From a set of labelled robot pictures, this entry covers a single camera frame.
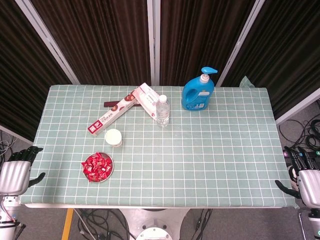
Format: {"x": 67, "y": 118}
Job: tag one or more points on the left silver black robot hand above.
{"x": 15, "y": 177}

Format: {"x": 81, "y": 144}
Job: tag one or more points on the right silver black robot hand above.
{"x": 311, "y": 187}

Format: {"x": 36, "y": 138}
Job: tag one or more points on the heap of red candies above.
{"x": 96, "y": 167}

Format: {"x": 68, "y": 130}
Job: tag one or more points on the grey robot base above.
{"x": 153, "y": 222}

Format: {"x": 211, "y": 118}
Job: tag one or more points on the white paper cup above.
{"x": 113, "y": 137}

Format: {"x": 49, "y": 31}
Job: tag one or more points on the black power strip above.
{"x": 285, "y": 153}

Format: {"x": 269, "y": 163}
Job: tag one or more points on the yellow floor tape strip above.
{"x": 67, "y": 225}

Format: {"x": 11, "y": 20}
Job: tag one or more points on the round steel plate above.
{"x": 112, "y": 167}

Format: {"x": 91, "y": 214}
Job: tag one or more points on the dark fabric partition screen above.
{"x": 100, "y": 37}
{"x": 287, "y": 50}
{"x": 20, "y": 75}
{"x": 195, "y": 37}

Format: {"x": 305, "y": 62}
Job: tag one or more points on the long white red baking-paper box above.
{"x": 110, "y": 117}

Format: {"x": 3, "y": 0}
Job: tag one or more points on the green checked tablecloth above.
{"x": 187, "y": 155}

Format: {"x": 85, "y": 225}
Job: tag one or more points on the blue pump detergent bottle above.
{"x": 198, "y": 97}

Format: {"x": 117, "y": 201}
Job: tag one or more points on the pink wet wipes pack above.
{"x": 148, "y": 100}

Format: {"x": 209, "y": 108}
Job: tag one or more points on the clear plastic water bottle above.
{"x": 163, "y": 112}

